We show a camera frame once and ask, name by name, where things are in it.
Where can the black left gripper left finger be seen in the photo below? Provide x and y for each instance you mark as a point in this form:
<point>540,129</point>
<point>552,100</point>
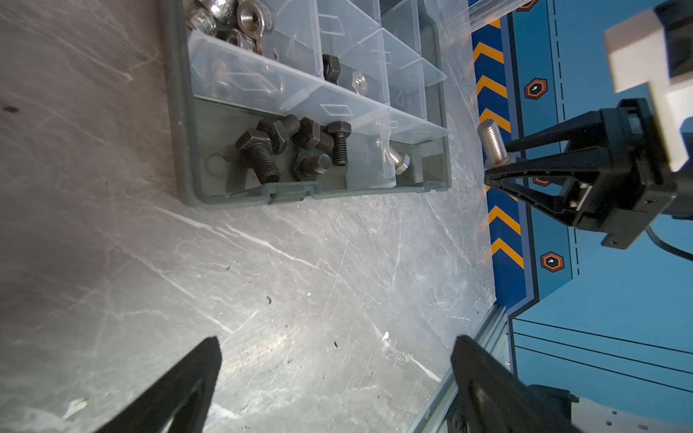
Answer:
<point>180,400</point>

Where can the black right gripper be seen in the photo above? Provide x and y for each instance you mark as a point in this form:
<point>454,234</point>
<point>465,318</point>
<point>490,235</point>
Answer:
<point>614,177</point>

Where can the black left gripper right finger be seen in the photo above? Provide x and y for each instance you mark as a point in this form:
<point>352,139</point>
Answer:
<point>499,402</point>

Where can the silver hex bolt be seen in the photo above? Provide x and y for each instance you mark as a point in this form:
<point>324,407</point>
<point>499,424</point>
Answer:
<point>492,143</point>
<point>401,161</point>

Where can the black hex bolt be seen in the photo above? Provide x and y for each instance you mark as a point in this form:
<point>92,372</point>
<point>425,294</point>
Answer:
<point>308,167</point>
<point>339,131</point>
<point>280,130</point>
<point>311,137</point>
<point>255,148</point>

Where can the black hex nut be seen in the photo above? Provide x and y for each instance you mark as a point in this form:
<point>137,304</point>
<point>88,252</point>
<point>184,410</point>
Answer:
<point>331,68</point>

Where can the silver wing nut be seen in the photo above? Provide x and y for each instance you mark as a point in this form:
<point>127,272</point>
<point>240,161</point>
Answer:
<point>240,39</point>
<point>211,16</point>
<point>255,18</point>

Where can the silver hex nut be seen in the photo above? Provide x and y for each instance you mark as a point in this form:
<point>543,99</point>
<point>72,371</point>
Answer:
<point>360,83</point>

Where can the grey plastic organizer box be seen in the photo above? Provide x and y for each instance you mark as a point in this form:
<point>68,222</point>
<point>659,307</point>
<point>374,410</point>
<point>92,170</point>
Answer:
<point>217,92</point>

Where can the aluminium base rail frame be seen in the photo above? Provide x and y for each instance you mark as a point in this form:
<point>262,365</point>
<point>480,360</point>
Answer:
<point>445,409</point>

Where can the aluminium corner post right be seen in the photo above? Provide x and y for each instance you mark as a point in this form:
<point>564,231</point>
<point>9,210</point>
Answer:
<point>484,12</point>

